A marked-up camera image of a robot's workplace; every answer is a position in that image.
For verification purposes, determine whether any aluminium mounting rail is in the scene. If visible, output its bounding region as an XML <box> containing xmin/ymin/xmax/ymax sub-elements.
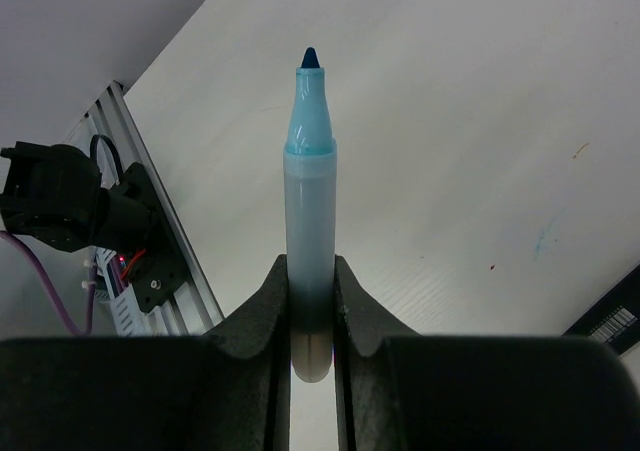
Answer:
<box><xmin>68</xmin><ymin>82</ymin><xmax>223</xmax><ymax>336</ymax></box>

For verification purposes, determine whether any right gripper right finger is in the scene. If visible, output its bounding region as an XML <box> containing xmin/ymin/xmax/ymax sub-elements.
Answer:
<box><xmin>334</xmin><ymin>258</ymin><xmax>639</xmax><ymax>450</ymax></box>

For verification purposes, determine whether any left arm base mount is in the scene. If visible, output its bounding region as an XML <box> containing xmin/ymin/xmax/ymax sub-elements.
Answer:
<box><xmin>1</xmin><ymin>135</ymin><xmax>188</xmax><ymax>313</ymax></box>

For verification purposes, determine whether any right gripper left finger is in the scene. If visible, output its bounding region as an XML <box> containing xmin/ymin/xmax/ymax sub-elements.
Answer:
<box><xmin>1</xmin><ymin>257</ymin><xmax>291</xmax><ymax>450</ymax></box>

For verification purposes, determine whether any light blue pen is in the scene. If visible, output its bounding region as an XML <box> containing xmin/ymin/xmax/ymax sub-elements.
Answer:
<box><xmin>283</xmin><ymin>47</ymin><xmax>337</xmax><ymax>383</ymax></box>

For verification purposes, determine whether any black purple highlighter pen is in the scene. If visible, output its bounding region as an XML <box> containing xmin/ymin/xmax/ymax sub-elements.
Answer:
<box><xmin>564</xmin><ymin>267</ymin><xmax>640</xmax><ymax>355</ymax></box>

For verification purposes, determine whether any white slotted cable duct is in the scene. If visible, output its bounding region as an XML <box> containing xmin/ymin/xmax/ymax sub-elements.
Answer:
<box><xmin>95</xmin><ymin>248</ymin><xmax>147</xmax><ymax>337</ymax></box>

